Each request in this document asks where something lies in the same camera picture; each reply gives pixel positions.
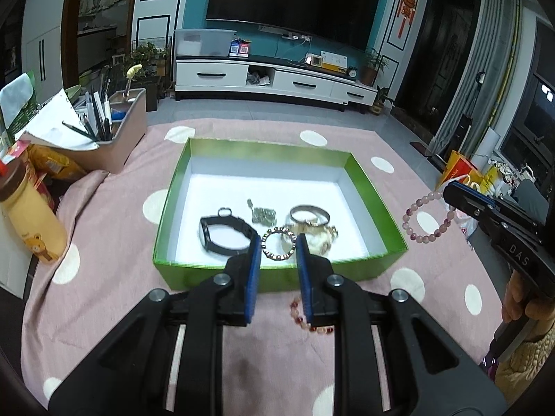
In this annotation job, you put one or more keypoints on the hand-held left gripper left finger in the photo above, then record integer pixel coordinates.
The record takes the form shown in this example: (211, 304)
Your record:
(253, 281)

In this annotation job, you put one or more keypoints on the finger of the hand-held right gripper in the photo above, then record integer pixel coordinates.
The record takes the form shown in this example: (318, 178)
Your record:
(466, 208)
(470, 193)

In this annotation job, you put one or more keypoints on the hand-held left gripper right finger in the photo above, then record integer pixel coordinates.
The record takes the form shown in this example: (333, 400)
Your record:
(305, 281)

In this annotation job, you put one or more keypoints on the cream wristwatch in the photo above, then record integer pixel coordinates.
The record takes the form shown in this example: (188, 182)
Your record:
(321, 238)

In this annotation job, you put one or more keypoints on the black wristwatch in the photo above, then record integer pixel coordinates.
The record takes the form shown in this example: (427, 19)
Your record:
(238, 224)

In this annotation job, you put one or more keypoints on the silver bangle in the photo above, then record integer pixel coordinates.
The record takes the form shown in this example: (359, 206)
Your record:
(310, 209)

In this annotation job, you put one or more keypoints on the green cardboard box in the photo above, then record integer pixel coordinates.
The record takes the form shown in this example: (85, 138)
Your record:
(269, 156)

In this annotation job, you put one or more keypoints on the person's right forearm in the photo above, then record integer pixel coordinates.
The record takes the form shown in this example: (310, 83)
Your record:
(533, 355)

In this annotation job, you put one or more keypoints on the person's right hand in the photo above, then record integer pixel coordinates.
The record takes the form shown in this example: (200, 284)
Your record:
(516, 294)

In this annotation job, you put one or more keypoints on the white plastic shopping bag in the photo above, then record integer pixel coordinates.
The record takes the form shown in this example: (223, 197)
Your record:
(467, 225)

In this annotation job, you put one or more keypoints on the yellow and red paper bag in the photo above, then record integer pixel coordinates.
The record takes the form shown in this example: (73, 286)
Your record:
(457, 169)

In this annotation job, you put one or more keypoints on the pink polka dot tablecloth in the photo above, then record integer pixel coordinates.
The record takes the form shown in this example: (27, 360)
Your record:
(433, 277)

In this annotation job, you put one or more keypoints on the small potted floor plant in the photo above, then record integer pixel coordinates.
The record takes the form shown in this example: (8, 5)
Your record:
(381, 102)

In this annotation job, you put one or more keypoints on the grey striped curtain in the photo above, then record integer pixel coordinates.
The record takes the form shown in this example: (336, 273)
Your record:
(490, 52)

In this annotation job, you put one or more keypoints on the tall potted plant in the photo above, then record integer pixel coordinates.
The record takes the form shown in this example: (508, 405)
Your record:
(373, 65)

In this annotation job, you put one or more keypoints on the small black alarm clock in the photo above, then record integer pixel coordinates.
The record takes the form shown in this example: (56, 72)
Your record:
(353, 72)

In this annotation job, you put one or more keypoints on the yellow and white box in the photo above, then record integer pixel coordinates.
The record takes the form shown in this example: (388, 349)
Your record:
(334, 61)

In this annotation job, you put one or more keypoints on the beige desk organizer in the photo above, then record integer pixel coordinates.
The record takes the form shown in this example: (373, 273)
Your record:
(130, 138)

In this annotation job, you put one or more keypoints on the red hanging knot decoration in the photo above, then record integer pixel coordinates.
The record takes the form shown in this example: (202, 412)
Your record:
(407, 4)

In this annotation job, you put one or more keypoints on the small white desk display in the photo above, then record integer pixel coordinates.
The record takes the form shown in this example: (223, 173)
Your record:
(313, 60)

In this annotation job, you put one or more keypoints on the white television cabinet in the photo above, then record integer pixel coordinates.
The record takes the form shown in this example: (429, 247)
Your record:
(208, 73)

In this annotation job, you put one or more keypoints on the yellow bottle with brown lid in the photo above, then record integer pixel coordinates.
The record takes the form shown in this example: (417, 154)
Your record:
(34, 221)

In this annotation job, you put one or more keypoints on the white power strip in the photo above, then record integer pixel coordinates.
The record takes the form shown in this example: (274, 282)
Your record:
(299, 37)

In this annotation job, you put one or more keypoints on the small red sign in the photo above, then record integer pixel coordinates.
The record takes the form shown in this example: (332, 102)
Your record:
(246, 50)

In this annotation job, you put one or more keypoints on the small blue sign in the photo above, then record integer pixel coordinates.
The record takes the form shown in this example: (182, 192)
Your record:
(235, 49)

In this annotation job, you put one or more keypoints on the orange snack packet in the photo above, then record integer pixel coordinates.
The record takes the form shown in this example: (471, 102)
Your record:
(52, 162)

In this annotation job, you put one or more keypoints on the yellow banana-shaped stick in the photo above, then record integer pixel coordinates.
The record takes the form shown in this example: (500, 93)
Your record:
(133, 71)

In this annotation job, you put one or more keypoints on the white plastic container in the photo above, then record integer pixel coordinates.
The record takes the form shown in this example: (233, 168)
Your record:
(11, 268)

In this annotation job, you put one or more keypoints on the clear plastic storage bin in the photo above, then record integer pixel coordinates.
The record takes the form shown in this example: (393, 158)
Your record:
(201, 43)

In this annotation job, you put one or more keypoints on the bushy potted plants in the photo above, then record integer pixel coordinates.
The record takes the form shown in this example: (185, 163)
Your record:
(145, 58)

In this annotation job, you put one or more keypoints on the grey sound bar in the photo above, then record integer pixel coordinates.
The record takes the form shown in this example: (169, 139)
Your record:
(273, 30)

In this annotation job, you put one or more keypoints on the white paper sheet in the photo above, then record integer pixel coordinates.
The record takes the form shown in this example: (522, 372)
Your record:
(52, 121)

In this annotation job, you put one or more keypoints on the large flat television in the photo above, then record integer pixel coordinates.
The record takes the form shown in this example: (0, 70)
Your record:
(295, 4)

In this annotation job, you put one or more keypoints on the green and white bag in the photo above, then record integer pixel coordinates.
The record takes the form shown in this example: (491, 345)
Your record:
(17, 104)

